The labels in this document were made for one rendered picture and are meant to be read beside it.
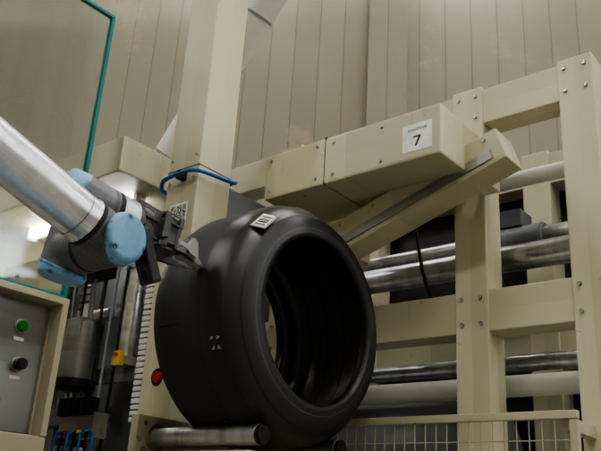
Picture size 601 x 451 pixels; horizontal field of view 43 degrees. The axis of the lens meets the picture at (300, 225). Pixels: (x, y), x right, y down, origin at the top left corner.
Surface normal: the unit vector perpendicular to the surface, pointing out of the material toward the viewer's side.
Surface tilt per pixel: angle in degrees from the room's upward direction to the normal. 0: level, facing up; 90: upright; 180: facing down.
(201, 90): 90
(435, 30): 90
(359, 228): 90
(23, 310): 90
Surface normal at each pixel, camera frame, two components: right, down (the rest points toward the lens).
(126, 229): 0.81, -0.12
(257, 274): 0.65, -0.28
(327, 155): -0.63, -0.32
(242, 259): 0.10, -0.56
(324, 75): -0.15, -0.36
